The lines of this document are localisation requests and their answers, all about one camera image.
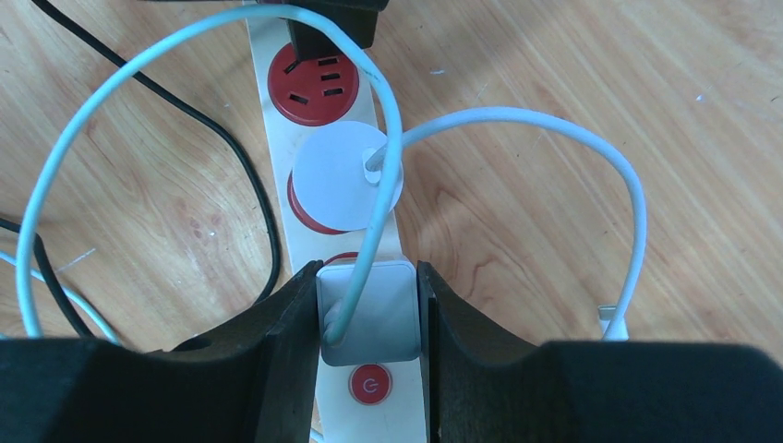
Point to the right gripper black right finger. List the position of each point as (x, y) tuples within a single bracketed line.
[(482, 383)]

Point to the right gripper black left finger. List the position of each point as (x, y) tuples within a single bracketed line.
[(251, 379)]

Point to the white red power strip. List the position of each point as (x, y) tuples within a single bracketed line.
[(321, 126)]

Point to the white square charger plug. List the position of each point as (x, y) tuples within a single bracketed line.
[(385, 325)]

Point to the white round charger plug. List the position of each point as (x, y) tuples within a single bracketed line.
[(329, 189)]

